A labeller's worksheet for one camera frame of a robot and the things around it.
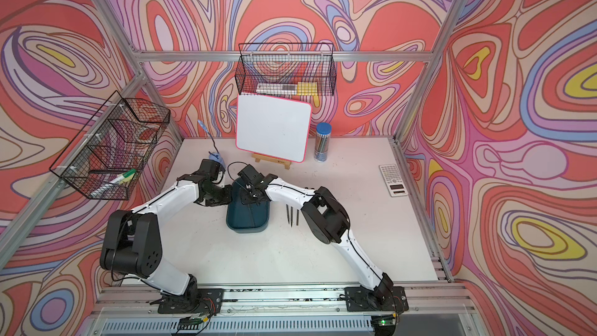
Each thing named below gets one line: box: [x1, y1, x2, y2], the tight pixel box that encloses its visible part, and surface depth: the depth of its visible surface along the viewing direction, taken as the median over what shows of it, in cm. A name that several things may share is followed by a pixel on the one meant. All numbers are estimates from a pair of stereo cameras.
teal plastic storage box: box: [225, 177, 271, 234], surface depth 92 cm
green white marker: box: [90, 168, 138, 198], surface depth 73 cm
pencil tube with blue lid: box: [314, 122, 332, 164], surface depth 104 cm
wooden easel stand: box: [251, 152, 293, 171], surface depth 107 cm
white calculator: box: [378, 163, 409, 198], surface depth 103 cm
